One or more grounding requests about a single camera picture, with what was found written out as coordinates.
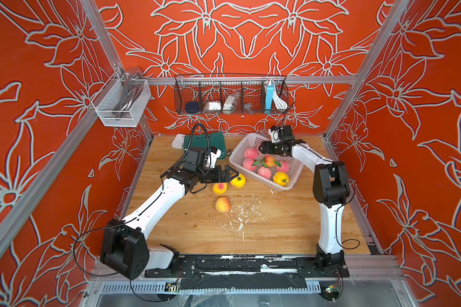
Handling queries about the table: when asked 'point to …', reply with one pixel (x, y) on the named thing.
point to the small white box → (178, 141)
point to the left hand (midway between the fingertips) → (230, 173)
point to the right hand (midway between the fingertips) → (261, 146)
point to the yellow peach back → (239, 181)
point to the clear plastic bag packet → (230, 102)
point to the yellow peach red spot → (219, 187)
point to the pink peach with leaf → (284, 167)
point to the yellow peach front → (281, 178)
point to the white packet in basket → (214, 106)
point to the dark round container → (192, 107)
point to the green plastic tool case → (205, 141)
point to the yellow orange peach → (223, 204)
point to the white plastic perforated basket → (254, 140)
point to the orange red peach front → (269, 160)
